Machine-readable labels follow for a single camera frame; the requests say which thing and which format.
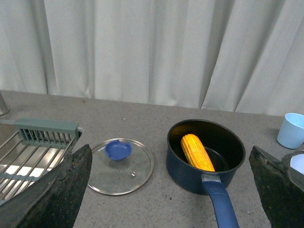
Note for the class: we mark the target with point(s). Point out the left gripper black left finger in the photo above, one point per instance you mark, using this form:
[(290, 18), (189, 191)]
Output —
[(54, 200)]

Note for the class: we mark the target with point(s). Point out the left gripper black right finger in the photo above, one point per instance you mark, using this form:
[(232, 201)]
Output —
[(280, 188)]

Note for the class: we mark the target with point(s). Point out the glass lid blue knob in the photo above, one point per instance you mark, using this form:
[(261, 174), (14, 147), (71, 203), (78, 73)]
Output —
[(120, 166)]

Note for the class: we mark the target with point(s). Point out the yellow corn cob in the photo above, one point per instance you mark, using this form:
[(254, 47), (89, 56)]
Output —
[(195, 153)]

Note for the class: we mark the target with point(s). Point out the light blue plate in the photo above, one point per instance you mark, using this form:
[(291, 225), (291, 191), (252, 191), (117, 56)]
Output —
[(294, 164)]

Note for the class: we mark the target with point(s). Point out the green metal dish rack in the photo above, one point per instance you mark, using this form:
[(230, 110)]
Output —
[(35, 142)]

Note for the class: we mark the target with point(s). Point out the steel sink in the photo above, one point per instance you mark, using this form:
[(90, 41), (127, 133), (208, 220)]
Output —
[(80, 131)]

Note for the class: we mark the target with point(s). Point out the light blue cup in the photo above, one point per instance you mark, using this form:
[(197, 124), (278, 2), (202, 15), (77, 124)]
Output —
[(291, 133)]

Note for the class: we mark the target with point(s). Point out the dark blue saucepan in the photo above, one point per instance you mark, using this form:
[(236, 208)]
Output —
[(227, 153)]

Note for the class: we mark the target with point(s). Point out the metal faucet base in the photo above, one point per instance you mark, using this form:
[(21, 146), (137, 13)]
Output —
[(3, 107)]

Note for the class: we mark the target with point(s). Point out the white curtain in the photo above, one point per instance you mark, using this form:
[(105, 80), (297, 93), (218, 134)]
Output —
[(229, 55)]

